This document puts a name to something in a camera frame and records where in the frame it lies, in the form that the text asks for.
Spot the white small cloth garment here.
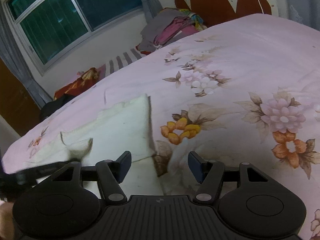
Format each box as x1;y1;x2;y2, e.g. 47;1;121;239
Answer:
24;94;162;196

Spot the pile of folded clothes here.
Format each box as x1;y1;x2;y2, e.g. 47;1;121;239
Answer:
136;8;207;55

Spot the person's left hand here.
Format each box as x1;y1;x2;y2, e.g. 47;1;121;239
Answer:
0;202;15;240

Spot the brown wooden door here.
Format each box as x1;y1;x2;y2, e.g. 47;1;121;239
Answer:
0;61;40;136

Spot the black cloth on bed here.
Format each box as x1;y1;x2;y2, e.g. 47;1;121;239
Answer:
39;94;75;122

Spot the pink floral bed quilt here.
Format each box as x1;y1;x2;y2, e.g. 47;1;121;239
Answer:
3;14;319;239

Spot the red orange patterned blanket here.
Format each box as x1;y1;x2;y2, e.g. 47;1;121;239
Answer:
54;67;100;100

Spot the grey striped bed sheet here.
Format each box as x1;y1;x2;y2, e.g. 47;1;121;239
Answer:
97;48;145;79

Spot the red white scalloped headboard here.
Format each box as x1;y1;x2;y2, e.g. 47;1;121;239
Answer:
174;0;279;27

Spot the window with white frame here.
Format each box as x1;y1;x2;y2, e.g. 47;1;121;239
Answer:
5;0;142;75

